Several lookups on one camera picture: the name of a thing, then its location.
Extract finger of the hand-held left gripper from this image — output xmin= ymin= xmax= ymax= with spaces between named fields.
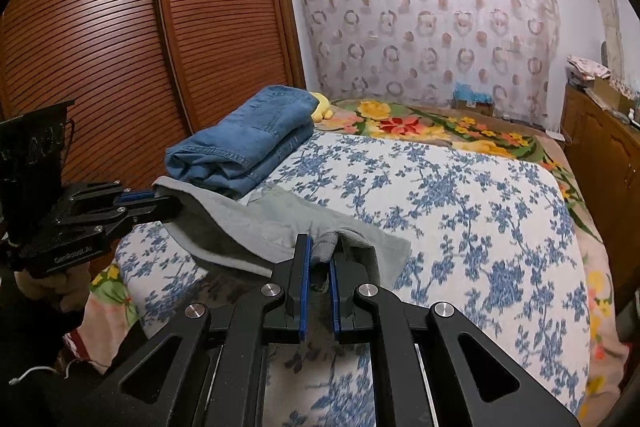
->
xmin=64 ymin=179 xmax=158 ymax=208
xmin=54 ymin=197 xmax=184 ymax=241

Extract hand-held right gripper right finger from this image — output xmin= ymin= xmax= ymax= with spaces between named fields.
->
xmin=330 ymin=252 xmax=582 ymax=427

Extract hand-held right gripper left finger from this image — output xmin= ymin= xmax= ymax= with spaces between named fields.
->
xmin=75 ymin=234 xmax=313 ymax=427

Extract grey pants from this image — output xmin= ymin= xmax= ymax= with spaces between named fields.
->
xmin=152 ymin=177 xmax=412 ymax=289

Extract person's left forearm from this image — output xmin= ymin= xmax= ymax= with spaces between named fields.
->
xmin=0 ymin=279 xmax=146 ymax=427

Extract person's left hand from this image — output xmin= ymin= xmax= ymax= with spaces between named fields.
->
xmin=14 ymin=264 xmax=92 ymax=313

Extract folded blue jeans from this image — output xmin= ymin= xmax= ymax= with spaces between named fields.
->
xmin=165 ymin=86 xmax=316 ymax=198

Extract blue floral bed sheet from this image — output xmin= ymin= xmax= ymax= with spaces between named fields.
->
xmin=114 ymin=129 xmax=592 ymax=427

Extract wooden louvred wardrobe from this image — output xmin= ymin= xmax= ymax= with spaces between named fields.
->
xmin=0 ymin=0 xmax=307 ymax=190

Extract yellow plush toy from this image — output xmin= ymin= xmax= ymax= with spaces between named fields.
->
xmin=307 ymin=91 xmax=335 ymax=123

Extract colourful floral blanket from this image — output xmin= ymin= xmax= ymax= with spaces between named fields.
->
xmin=75 ymin=99 xmax=627 ymax=408

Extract cardboard box with blue cloth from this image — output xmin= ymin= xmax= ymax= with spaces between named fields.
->
xmin=452 ymin=81 xmax=496 ymax=116

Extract sheer curtain with circles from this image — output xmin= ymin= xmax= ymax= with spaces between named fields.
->
xmin=295 ymin=0 xmax=562 ymax=124

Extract wooden sideboard cabinet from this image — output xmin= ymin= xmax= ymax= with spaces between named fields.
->
xmin=560 ymin=84 xmax=640 ymax=308

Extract floral cloth pile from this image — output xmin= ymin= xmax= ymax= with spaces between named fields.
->
xmin=566 ymin=55 xmax=612 ymax=84

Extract open cardboard box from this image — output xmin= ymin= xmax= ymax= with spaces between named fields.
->
xmin=592 ymin=74 xmax=637 ymax=111

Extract beige tied curtain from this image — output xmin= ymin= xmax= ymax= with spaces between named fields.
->
xmin=585 ymin=0 xmax=624 ymax=74

